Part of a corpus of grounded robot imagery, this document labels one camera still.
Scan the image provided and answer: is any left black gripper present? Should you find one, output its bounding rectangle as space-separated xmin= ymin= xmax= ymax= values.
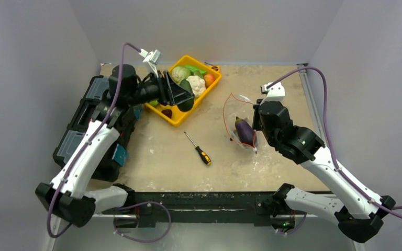
xmin=128 ymin=71 xmax=194 ymax=107

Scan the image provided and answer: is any dark green toy avocado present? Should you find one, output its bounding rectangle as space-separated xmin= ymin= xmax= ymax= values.
xmin=177 ymin=79 xmax=195 ymax=112

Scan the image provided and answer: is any purple toy eggplant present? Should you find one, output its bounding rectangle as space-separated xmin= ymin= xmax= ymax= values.
xmin=234 ymin=117 xmax=256 ymax=146

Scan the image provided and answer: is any clear orange zip bag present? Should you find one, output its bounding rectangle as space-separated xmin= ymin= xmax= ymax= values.
xmin=222 ymin=93 xmax=258 ymax=154

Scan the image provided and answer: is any dark red toy fruit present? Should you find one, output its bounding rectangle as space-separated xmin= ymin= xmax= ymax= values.
xmin=161 ymin=109 xmax=173 ymax=119

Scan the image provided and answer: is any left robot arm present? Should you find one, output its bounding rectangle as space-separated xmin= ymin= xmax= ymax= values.
xmin=35 ymin=64 xmax=195 ymax=227

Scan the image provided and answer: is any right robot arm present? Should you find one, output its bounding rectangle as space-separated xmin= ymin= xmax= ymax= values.
xmin=253 ymin=99 xmax=395 ymax=243

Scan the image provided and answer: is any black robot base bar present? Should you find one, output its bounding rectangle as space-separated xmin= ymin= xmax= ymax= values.
xmin=102 ymin=190 xmax=307 ymax=230

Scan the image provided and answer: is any green toy cabbage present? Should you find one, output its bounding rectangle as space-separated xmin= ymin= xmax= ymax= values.
xmin=171 ymin=66 xmax=192 ymax=84

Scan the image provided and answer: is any white toy cauliflower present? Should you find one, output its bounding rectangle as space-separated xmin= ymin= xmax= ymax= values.
xmin=186 ymin=75 xmax=206 ymax=98

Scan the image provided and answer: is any yellow plastic bin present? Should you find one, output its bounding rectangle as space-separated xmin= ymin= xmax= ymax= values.
xmin=144 ymin=55 xmax=222 ymax=128

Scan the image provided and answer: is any yellow black screwdriver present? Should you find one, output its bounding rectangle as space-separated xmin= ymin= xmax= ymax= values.
xmin=184 ymin=131 xmax=211 ymax=166

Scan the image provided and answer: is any black plastic toolbox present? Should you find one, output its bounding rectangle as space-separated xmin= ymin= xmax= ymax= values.
xmin=52 ymin=75 xmax=139 ymax=182

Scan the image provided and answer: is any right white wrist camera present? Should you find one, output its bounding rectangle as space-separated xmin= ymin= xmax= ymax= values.
xmin=261 ymin=82 xmax=285 ymax=103

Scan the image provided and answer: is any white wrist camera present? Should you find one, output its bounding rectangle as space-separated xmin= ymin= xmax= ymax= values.
xmin=261 ymin=82 xmax=285 ymax=103
xmin=139 ymin=49 xmax=162 ymax=77

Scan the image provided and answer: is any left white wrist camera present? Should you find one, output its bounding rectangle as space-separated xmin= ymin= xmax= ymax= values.
xmin=139 ymin=49 xmax=162 ymax=77

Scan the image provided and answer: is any aluminium frame rail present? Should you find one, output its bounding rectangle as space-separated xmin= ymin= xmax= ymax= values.
xmin=299 ymin=70 xmax=328 ymax=144

